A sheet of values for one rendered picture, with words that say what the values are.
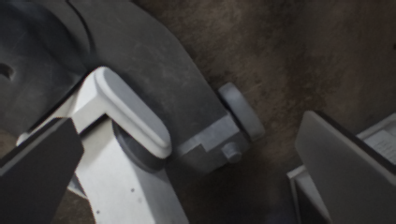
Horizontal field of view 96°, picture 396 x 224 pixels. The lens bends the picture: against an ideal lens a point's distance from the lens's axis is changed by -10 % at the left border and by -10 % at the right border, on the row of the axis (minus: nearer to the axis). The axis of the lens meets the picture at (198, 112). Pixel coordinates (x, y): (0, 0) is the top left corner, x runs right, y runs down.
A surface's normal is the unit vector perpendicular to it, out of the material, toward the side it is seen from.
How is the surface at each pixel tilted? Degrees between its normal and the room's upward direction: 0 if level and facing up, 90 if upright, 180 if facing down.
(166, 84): 0
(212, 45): 0
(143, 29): 0
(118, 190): 57
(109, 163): 43
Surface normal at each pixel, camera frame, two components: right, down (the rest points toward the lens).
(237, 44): 0.22, 0.50
